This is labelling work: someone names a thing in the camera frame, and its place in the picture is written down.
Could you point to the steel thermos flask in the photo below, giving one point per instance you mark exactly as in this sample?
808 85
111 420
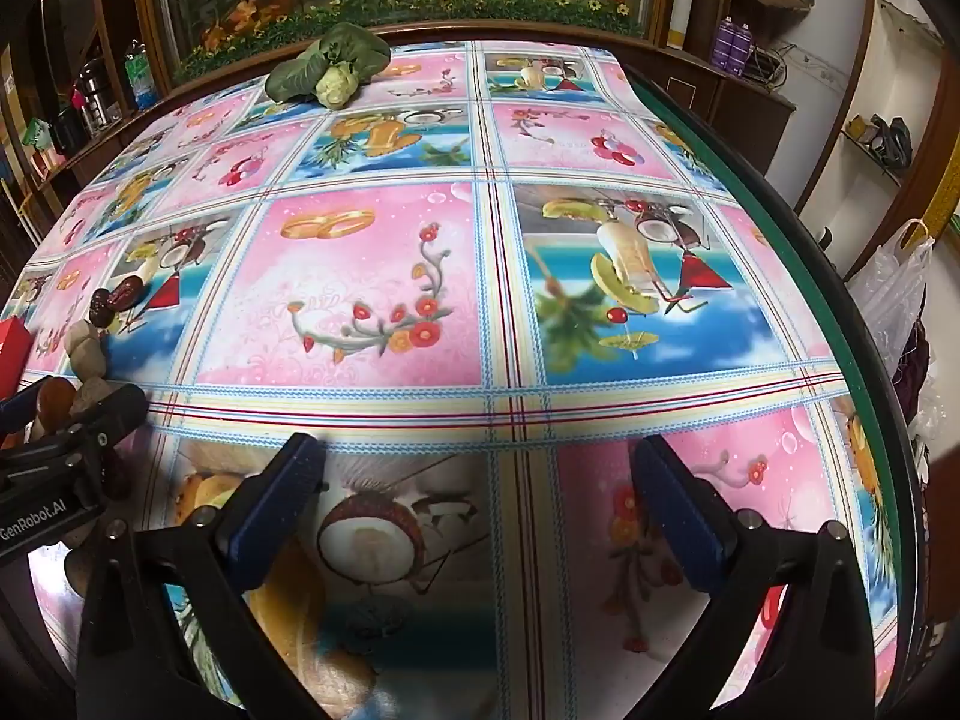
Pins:
96 97

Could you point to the red gift box tray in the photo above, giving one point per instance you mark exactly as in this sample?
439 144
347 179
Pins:
13 349

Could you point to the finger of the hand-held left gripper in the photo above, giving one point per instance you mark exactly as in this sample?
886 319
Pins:
19 405
105 420

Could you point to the purple spray can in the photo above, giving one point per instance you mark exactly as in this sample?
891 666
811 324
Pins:
731 45

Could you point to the printed fruit tablecloth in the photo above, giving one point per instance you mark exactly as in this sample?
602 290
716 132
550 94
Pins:
450 277

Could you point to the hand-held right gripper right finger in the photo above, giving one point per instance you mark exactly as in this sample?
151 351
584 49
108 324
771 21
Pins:
675 517

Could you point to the dark shoes on rack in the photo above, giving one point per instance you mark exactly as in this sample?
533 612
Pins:
885 141

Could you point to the green packet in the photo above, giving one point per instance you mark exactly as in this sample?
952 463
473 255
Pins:
36 136

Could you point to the green bok choy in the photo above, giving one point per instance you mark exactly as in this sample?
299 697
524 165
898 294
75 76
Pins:
330 64

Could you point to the black mug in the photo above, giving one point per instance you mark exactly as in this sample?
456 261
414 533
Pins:
67 131

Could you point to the clear plastic bottle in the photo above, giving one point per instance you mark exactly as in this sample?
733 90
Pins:
139 75

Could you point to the white plastic bag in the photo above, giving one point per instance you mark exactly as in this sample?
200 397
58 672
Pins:
896 300

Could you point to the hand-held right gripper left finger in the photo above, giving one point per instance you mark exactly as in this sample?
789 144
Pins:
277 510

